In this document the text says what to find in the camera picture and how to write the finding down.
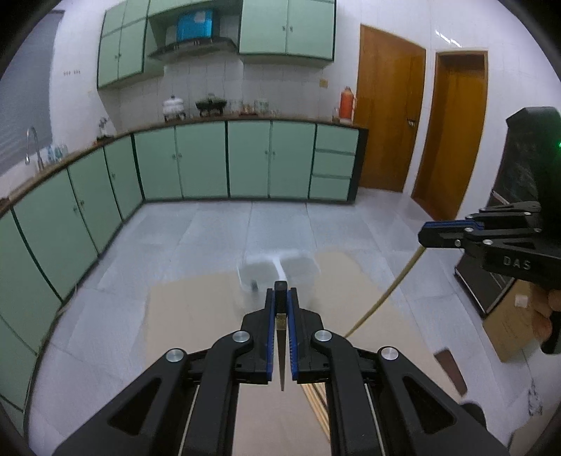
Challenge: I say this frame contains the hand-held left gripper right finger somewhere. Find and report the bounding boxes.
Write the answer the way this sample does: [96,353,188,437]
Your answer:
[287,287,509,456]

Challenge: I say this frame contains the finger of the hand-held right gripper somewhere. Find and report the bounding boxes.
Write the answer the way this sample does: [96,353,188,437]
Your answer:
[418,227,561,291]
[421,201,542,231]

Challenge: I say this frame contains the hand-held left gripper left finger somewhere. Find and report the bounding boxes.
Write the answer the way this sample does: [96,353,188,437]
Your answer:
[53,287,281,456]

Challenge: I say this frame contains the brown patterned chopstick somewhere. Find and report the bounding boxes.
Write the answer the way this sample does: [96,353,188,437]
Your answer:
[274,281,289,392]
[310,384,330,440]
[304,384,325,432]
[344,244,427,339]

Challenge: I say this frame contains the white double utensil holder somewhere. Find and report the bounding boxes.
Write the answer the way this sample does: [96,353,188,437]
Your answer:
[237,252,318,308]

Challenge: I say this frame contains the person's right hand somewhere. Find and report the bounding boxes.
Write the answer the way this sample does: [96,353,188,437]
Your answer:
[531,289,561,341]

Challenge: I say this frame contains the cardboard box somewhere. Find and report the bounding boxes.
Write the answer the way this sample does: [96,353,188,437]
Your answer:
[481,280,550,363]

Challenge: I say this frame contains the brown flat board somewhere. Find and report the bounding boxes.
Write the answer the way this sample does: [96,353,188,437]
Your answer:
[433,348,468,396]

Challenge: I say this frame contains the green cabinet drawer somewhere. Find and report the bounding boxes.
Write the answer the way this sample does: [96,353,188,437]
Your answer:
[312,150,357,177]
[309,174,352,201]
[315,125,360,154]

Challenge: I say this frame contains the orange thermos flask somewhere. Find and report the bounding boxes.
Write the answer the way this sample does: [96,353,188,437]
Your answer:
[340,86,356,122]

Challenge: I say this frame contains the green base cabinets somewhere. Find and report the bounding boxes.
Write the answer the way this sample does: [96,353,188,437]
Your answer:
[0,118,369,413]

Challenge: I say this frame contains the black wok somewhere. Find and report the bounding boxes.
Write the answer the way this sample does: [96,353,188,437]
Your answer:
[195,93,229,116]

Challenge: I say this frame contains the white cooking pot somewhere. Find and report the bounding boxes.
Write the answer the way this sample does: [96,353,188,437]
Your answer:
[162,96,185,121]

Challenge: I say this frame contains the range hood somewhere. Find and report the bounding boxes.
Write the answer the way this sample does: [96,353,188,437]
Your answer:
[147,37,238,61]

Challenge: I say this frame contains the metal kitchen faucet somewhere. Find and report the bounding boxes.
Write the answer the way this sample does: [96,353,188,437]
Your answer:
[25,127,45,173]

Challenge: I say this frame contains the blue box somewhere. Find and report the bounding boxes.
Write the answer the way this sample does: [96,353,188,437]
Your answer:
[177,11,216,40]

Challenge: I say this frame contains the grey window blind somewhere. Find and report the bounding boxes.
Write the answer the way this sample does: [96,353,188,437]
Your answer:
[0,12,61,177]

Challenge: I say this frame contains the wooden door in frame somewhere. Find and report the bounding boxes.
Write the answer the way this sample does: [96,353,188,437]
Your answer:
[411,50,490,222]

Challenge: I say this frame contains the green wall cabinet wide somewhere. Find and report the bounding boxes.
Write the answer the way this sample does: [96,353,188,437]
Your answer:
[238,0,337,67]

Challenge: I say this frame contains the green wall cabinet tall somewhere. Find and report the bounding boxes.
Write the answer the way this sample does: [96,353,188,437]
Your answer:
[97,0,166,90]

